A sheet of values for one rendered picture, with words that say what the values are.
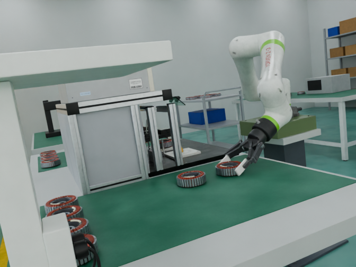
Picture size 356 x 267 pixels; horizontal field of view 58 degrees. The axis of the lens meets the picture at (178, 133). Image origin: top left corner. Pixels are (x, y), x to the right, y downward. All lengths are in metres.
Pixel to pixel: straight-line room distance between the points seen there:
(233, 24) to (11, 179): 8.01
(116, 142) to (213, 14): 7.02
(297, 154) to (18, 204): 1.76
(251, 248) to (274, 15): 8.67
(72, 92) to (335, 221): 1.08
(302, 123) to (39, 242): 1.69
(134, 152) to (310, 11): 8.96
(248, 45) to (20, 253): 1.42
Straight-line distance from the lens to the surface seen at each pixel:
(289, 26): 9.53
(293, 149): 2.09
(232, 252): 0.76
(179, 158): 1.46
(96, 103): 1.31
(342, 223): 0.90
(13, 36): 6.96
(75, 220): 0.99
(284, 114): 1.42
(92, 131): 1.32
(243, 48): 1.74
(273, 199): 1.02
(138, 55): 0.57
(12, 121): 0.60
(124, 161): 1.36
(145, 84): 1.50
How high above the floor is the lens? 1.12
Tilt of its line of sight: 8 degrees down
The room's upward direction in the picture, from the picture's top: 8 degrees counter-clockwise
